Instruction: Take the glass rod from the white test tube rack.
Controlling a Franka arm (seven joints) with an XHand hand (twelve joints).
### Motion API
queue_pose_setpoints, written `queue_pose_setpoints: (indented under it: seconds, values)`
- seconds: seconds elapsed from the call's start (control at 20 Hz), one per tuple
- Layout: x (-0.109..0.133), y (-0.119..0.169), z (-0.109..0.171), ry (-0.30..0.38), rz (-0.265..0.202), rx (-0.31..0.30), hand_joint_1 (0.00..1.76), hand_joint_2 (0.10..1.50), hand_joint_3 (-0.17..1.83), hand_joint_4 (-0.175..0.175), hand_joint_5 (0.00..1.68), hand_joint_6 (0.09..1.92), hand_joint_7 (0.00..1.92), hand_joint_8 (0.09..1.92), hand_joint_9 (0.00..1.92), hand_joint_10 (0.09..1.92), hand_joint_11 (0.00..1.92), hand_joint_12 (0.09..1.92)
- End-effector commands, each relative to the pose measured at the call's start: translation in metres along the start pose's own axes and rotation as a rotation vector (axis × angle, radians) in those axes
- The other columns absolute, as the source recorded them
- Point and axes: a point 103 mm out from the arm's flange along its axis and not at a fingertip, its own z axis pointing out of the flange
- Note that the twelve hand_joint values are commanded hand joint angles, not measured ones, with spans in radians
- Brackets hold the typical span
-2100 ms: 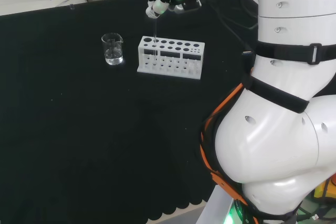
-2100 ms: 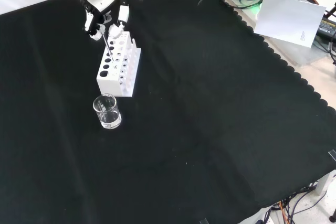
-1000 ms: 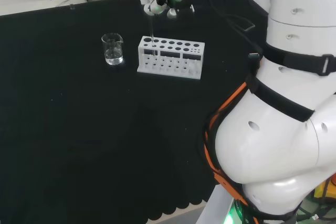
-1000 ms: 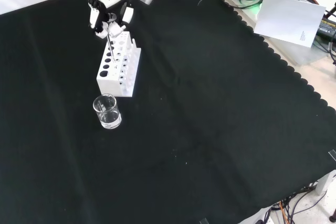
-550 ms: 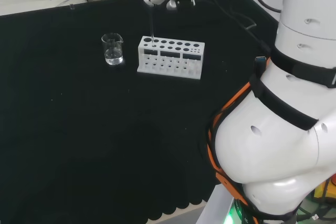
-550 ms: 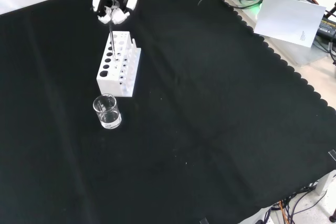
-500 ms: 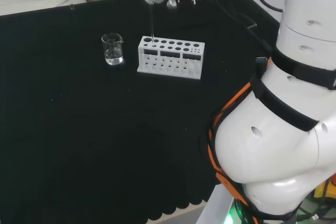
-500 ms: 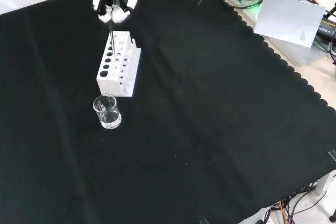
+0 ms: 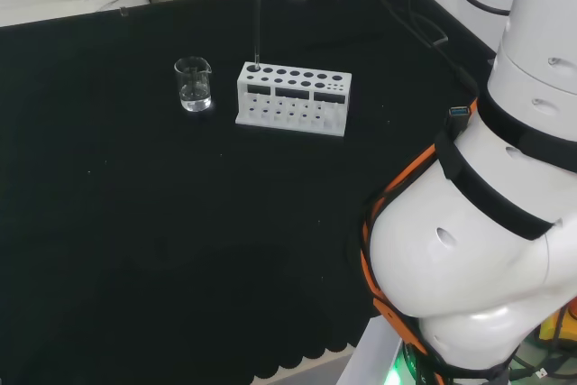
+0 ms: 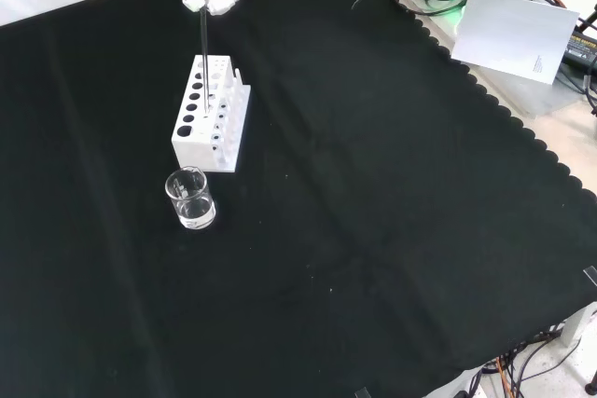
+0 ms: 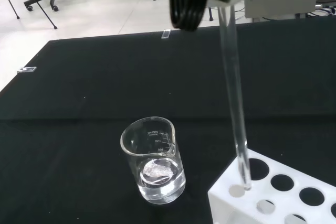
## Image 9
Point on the clear glass rod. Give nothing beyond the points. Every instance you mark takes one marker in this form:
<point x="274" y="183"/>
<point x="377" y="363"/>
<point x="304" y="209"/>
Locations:
<point x="258" y="29"/>

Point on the white test tube rack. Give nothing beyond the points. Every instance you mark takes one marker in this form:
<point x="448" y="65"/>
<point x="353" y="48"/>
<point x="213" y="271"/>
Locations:
<point x="288" y="125"/>

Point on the glass beaker with water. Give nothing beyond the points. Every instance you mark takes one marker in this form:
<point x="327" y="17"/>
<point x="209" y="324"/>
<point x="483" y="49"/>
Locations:
<point x="195" y="103"/>

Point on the clear cloth clip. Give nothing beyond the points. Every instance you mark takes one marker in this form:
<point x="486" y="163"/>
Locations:
<point x="122" y="11"/>

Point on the black bench cloth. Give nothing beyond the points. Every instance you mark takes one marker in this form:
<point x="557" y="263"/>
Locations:
<point x="135" y="222"/>

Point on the yellow stop button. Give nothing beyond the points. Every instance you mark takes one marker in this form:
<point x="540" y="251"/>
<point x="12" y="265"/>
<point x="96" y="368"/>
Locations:
<point x="552" y="328"/>

